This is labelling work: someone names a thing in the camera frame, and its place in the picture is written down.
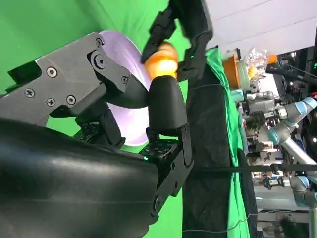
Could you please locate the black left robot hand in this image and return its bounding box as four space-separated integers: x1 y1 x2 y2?
140 0 214 81

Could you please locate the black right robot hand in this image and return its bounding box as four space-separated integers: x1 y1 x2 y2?
0 31 195 238

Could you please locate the orange and white toy bread roll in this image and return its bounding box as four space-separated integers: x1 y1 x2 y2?
145 41 178 79

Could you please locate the orange container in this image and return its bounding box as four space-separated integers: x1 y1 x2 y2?
222 53 241 89

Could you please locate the lilac plate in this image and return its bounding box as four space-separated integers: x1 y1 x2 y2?
99 29 153 147

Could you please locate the black backdrop cloth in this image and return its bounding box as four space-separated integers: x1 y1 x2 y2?
182 47 259 238

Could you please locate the green table cloth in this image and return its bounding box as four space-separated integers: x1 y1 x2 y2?
0 0 251 238

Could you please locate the black horizontal rod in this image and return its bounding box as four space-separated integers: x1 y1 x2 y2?
192 164 317 173

